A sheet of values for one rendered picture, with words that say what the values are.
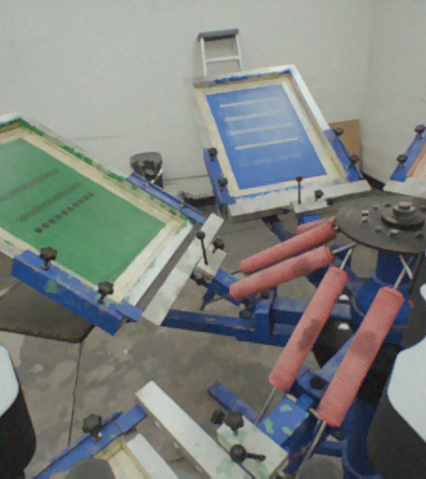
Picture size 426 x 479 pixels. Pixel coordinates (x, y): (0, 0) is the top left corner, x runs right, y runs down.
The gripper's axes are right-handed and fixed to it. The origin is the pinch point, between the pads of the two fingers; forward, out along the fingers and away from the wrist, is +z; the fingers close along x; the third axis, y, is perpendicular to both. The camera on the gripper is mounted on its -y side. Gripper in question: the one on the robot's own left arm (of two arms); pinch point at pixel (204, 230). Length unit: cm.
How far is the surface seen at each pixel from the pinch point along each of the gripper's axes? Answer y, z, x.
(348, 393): 55, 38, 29
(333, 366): 62, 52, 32
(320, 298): 45, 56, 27
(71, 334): 79, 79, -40
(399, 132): 72, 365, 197
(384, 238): 32, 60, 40
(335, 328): 62, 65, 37
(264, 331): 68, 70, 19
